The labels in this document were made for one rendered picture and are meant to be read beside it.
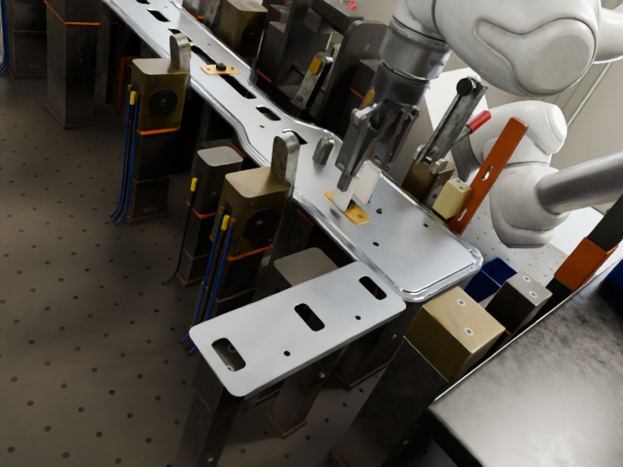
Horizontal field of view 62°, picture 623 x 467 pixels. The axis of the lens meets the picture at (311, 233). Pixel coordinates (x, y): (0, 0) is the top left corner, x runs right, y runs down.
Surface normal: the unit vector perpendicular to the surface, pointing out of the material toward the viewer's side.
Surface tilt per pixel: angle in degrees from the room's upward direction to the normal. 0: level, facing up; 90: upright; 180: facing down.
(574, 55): 91
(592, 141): 90
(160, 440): 0
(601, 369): 0
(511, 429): 0
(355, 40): 90
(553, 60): 91
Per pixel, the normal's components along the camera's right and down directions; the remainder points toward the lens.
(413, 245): 0.29, -0.74
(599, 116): -0.65, 0.31
